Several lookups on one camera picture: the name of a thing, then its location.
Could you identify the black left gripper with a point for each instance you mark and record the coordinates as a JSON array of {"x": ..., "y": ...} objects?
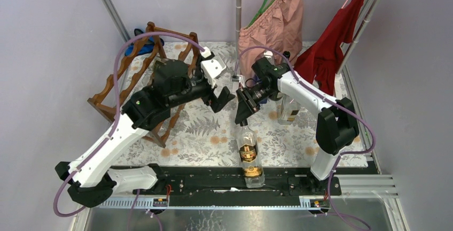
[{"x": 218, "y": 102}]

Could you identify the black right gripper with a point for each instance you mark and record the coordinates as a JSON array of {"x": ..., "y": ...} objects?
[{"x": 243, "y": 112}]

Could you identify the clear bottle gold black label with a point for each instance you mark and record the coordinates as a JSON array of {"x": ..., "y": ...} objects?
[{"x": 249, "y": 156}]

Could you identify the blue glass bottle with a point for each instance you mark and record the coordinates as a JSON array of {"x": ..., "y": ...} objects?
[{"x": 269, "y": 56}]

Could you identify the dark green wine bottle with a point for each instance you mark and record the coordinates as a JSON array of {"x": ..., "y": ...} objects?
[{"x": 287, "y": 55}]

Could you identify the clear slim glass bottle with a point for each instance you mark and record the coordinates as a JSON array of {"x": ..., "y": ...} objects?
[{"x": 159, "y": 62}]

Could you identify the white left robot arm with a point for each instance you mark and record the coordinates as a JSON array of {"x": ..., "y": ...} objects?
[{"x": 91, "y": 179}]

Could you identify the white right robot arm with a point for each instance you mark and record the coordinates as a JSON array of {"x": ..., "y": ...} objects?
[{"x": 336, "y": 126}]

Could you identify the clear labelled bottle black cap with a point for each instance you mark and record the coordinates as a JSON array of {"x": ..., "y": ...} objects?
[{"x": 288, "y": 110}]

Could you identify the floral patterned table mat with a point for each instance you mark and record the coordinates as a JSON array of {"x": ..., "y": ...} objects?
[{"x": 203, "y": 138}]

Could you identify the pink shorts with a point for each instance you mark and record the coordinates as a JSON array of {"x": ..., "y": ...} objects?
[{"x": 279, "y": 28}]

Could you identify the red shirt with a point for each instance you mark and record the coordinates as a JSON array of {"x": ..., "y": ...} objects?
[{"x": 322, "y": 60}]

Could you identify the white clothes pole base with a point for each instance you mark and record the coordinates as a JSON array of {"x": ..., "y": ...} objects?
[{"x": 338, "y": 87}]

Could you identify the silver centre clothes pole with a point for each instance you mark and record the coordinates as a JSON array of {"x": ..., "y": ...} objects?
[{"x": 238, "y": 18}]

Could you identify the silver metal clothes pole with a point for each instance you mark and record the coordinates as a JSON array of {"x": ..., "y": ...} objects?
[{"x": 363, "y": 20}]

